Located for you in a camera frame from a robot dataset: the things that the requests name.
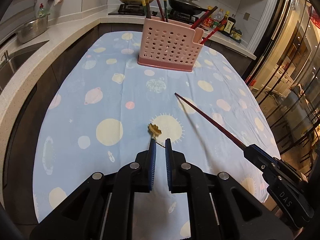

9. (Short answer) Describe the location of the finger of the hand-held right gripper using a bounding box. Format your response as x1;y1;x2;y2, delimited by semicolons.
249;144;308;182
243;146;315;221

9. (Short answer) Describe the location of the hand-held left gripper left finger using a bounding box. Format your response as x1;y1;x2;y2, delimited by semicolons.
30;139;157;240

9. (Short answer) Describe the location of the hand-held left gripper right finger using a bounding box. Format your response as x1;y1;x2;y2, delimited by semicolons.
165;138;293;240

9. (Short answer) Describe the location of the gold flower spoon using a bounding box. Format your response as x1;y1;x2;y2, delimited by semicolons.
147;123;167;148

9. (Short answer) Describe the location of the dark red chopstick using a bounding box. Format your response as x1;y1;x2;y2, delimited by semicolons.
156;0;166;22
174;92;248;153
190;6;218;29

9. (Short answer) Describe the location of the pink perforated utensil holder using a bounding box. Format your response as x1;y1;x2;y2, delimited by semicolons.
137;17;204;72

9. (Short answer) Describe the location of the green chopstick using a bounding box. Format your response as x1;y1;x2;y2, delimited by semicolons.
162;0;169;22

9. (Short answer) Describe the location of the brown chopstick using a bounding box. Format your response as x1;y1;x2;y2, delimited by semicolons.
140;0;152;19

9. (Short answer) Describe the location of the blue planet print tablecloth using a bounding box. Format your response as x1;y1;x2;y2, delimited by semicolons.
32;31;282;233

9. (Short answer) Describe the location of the glass sliding door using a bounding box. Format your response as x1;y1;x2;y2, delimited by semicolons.
244;0;320;180

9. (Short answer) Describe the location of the blue yellow condiment jar set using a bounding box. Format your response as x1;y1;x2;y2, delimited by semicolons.
229;27;243;43

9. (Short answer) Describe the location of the black soy sauce bottle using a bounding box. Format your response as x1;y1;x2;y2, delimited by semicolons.
222;17;237;37

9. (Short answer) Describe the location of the red instant noodle bowl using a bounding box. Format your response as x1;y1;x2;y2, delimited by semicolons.
201;17;216;28

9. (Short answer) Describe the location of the black gas stove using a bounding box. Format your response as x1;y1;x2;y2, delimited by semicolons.
108;3;200;23

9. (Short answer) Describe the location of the black wok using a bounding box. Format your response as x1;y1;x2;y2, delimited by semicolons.
168;0;210;16

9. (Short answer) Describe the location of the steel kitchen sink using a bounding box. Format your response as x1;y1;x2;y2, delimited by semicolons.
0;40;50;92

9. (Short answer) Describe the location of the steel colander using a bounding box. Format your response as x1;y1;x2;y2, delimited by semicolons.
16;13;51;44

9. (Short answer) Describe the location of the green dish soap bottle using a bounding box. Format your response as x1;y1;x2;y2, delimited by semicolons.
37;3;50;18

